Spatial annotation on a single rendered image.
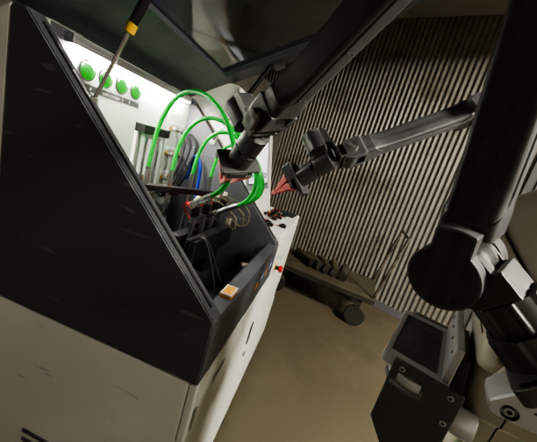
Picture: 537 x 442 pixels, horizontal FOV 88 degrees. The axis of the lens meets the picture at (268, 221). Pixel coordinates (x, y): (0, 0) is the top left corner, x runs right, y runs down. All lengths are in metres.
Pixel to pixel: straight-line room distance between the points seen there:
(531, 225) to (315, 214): 3.31
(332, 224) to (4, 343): 3.21
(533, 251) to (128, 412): 0.85
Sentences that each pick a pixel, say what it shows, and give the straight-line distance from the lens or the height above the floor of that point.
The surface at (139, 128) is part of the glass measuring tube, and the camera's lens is 1.07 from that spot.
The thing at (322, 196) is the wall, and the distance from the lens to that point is 3.69.
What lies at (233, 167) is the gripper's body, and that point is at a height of 1.25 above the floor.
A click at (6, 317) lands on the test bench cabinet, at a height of 0.74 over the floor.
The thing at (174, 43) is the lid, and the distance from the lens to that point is 1.01.
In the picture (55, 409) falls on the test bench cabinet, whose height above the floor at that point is 0.54.
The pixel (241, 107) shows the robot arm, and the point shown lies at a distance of 0.64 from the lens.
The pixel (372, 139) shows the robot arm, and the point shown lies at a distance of 0.82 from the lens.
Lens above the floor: 1.30
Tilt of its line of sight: 12 degrees down
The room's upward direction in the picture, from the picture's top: 16 degrees clockwise
